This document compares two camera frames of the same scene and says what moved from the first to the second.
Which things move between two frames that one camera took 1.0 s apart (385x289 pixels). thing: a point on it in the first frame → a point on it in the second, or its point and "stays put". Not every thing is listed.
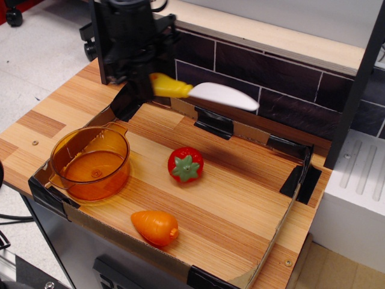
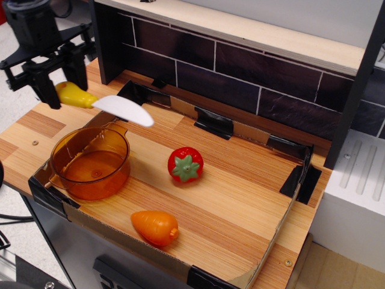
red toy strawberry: [186, 164] stays put
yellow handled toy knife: [220, 93] → [70, 93]
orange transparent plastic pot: [92, 162] stays put
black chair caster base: [86, 34] stays put
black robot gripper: [130, 36] → [31, 25]
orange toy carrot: [156, 227] stays put
